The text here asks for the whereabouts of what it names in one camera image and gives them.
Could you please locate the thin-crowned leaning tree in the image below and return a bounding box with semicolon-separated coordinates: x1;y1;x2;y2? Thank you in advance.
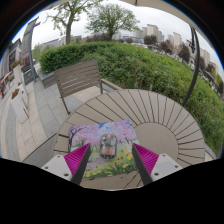
46;0;103;46

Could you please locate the beige apartment blocks group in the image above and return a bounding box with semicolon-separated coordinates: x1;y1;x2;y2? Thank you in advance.
133;23;221;81

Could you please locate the low white flower planter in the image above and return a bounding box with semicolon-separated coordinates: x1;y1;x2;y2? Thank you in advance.
9;87;29;124

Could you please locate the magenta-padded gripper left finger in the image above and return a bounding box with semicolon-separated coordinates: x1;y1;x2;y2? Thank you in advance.
41;143;92;186

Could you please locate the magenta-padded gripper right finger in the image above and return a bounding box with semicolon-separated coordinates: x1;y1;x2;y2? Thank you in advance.
131;143;184;186

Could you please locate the beige cantilever patio umbrella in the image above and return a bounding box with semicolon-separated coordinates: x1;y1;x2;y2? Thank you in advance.
49;0;202;108

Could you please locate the floral print mouse pad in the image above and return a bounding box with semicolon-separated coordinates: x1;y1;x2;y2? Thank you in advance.
67;119;141;179

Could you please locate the grey shopfront building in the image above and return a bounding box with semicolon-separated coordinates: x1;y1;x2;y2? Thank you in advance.
0;38;23;99

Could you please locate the tall white flower planter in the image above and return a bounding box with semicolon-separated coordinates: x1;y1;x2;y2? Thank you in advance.
11;59;24;86

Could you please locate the round-crowned leafy tree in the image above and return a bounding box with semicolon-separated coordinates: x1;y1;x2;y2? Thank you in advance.
85;3;140;42

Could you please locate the green trimmed hedge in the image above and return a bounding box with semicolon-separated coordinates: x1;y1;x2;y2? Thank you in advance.
38;40;224;154

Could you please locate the dark grey sign pillar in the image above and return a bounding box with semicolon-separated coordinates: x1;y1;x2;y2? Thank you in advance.
20;16;41;86

